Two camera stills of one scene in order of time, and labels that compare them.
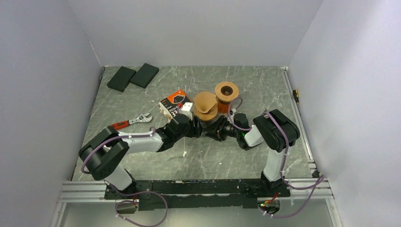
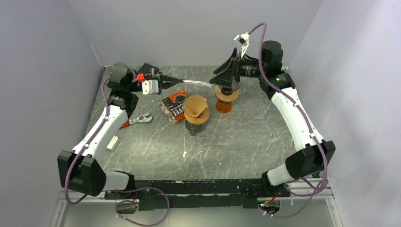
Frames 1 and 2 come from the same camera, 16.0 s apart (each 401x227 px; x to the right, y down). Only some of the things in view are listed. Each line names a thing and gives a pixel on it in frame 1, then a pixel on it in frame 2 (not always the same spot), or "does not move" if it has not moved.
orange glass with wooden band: (223, 108) does not move
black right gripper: (216, 132) → (225, 72)
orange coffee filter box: (170, 102) does not move
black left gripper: (196, 131) → (169, 82)
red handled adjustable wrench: (143, 117) does not move
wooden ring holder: (224, 98) does not move
